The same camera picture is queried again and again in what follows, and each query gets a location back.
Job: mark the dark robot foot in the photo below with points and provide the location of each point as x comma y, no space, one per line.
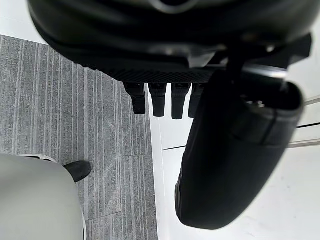
78,170

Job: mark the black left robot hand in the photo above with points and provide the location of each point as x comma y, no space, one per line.
140,42

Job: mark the silver robot leg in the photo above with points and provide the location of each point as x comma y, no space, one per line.
35,200

